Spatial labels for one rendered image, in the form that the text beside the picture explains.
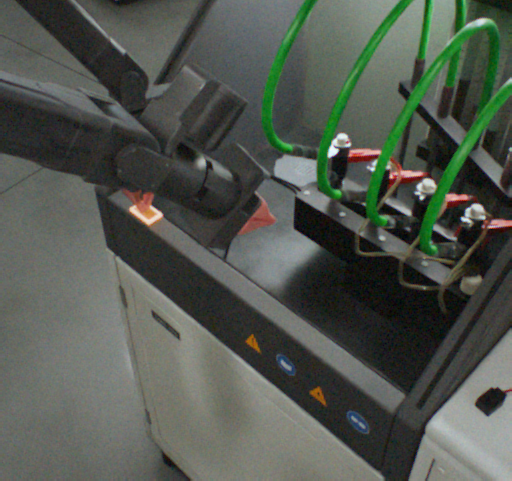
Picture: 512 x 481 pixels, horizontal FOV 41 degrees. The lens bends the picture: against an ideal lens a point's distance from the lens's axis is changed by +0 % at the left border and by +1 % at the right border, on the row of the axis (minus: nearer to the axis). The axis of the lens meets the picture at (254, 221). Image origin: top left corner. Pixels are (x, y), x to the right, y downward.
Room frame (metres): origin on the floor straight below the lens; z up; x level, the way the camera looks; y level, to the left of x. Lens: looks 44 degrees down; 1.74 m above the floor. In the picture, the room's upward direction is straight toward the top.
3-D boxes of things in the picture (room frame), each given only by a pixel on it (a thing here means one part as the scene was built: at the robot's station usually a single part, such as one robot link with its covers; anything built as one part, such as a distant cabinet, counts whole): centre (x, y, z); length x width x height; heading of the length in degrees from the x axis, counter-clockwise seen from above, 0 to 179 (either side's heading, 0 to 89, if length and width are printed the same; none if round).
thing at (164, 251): (0.69, 0.03, 0.87); 0.62 x 0.04 x 0.16; 46
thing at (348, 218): (0.78, -0.22, 0.91); 0.34 x 0.10 x 0.15; 46
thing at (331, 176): (0.86, -0.13, 0.98); 0.05 x 0.03 x 0.21; 136
